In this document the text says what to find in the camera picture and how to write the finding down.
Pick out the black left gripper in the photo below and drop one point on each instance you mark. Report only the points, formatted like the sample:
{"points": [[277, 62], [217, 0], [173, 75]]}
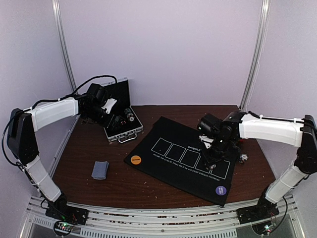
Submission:
{"points": [[112, 126]]}

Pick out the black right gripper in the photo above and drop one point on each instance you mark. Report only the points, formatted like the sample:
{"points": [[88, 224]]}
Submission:
{"points": [[215, 154]]}

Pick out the purple small blind button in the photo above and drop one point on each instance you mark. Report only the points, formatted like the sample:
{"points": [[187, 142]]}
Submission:
{"points": [[221, 190]]}

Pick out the orange big blind button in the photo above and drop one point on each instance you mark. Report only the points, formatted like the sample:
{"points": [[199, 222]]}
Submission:
{"points": [[135, 160]]}

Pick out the blue playing card deck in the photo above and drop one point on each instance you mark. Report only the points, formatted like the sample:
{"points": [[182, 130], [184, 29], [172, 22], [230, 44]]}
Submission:
{"points": [[100, 170]]}

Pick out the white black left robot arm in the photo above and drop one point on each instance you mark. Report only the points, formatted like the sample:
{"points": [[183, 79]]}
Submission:
{"points": [[22, 140]]}

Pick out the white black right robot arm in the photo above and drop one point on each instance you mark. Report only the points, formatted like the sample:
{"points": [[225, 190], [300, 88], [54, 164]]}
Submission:
{"points": [[220, 138]]}

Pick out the aluminium poker chip case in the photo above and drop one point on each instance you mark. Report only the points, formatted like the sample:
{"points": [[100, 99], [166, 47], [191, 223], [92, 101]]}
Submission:
{"points": [[123, 133]]}

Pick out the green red poker chip row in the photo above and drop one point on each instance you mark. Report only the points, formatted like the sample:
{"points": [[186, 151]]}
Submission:
{"points": [[129, 114]]}

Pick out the poker chip stack on table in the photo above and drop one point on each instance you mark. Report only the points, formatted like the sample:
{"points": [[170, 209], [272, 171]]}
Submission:
{"points": [[243, 158]]}

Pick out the black poker playing mat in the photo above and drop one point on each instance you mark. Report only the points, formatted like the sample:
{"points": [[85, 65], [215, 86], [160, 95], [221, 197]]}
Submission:
{"points": [[171, 152]]}

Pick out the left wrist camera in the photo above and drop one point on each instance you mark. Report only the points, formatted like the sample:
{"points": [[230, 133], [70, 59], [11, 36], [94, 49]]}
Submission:
{"points": [[99, 99]]}

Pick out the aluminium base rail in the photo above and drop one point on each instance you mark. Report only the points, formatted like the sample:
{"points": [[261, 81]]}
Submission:
{"points": [[196, 222]]}

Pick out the left aluminium frame post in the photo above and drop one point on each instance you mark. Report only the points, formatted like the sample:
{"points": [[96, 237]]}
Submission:
{"points": [[63, 45]]}

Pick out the aluminium frame post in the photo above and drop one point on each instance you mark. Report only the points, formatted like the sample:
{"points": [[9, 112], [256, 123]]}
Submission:
{"points": [[258, 49], [63, 45]]}

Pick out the right aluminium frame post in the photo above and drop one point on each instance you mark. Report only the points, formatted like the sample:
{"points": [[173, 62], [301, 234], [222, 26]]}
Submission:
{"points": [[258, 49]]}

